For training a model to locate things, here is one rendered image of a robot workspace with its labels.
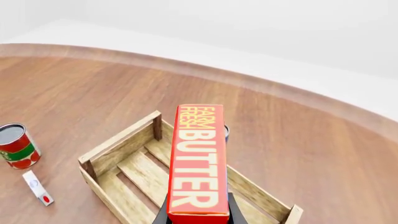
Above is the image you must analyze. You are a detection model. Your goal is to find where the small white box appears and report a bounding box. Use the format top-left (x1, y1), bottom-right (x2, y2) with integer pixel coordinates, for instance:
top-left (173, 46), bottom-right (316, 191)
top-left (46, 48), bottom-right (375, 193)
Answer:
top-left (22, 170), bottom-right (55, 207)

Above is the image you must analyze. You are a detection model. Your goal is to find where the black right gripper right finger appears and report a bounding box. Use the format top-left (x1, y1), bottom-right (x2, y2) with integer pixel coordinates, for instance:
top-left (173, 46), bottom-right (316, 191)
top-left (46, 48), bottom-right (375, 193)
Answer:
top-left (228, 192), bottom-right (248, 224)

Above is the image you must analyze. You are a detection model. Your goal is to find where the wooden slat tray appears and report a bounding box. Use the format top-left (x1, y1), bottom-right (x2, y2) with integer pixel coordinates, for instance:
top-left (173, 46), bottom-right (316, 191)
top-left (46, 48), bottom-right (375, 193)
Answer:
top-left (78, 110), bottom-right (304, 224)

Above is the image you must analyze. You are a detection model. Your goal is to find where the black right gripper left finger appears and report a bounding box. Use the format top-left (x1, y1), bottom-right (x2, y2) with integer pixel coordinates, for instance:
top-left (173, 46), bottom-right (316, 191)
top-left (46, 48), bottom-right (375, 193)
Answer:
top-left (152, 194), bottom-right (170, 224)

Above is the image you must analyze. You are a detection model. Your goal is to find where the red and green tin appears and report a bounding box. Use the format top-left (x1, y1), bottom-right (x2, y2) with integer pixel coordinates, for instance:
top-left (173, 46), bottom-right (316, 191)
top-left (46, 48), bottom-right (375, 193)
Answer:
top-left (0, 123), bottom-right (42, 170)

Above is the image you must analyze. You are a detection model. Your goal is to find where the red butter box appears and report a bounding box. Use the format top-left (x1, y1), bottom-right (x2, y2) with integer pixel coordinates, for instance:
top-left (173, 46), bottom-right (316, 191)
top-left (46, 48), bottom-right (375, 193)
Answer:
top-left (166, 103), bottom-right (230, 224)

